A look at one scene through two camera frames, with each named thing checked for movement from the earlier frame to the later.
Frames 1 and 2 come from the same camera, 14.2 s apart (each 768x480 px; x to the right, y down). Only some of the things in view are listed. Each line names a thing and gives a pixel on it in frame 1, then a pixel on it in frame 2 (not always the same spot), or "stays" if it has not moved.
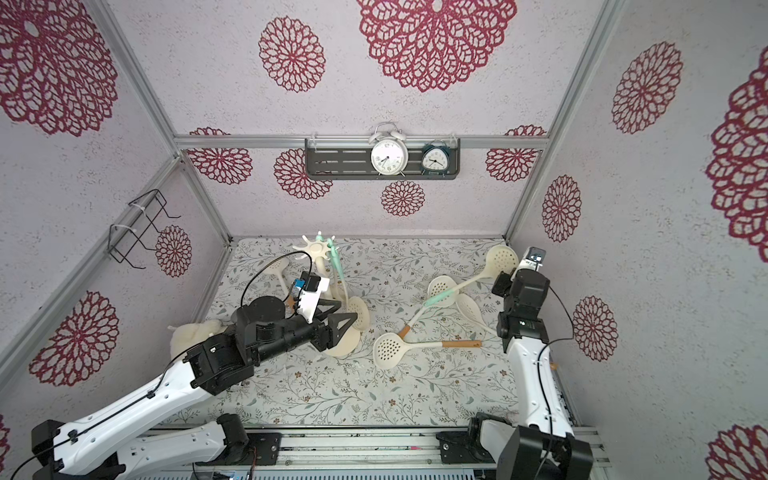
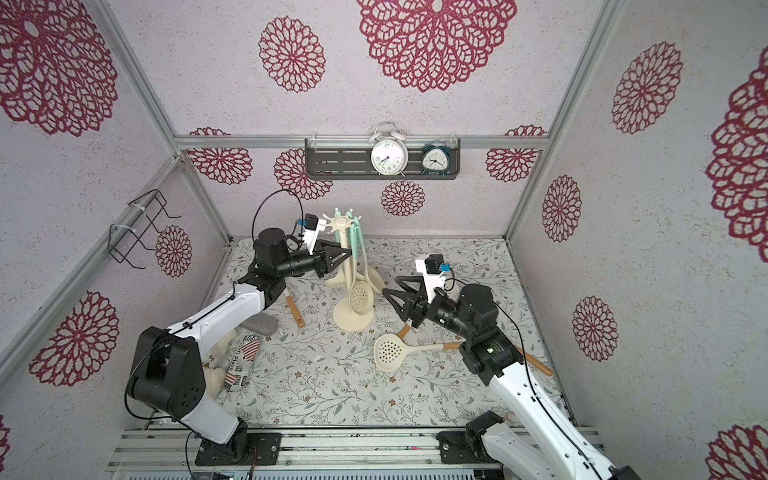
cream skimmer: x=500 y=259 → x=361 y=294
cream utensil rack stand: x=345 y=341 → x=344 y=318
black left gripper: x=331 y=335 → x=324 y=258
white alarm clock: x=389 y=155 stays
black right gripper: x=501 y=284 → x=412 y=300
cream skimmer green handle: x=357 y=305 → x=372 y=277
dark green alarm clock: x=435 y=158 stays
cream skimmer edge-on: x=391 y=349 stays
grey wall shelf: x=352 y=159 stays
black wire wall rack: x=133 y=225 stays
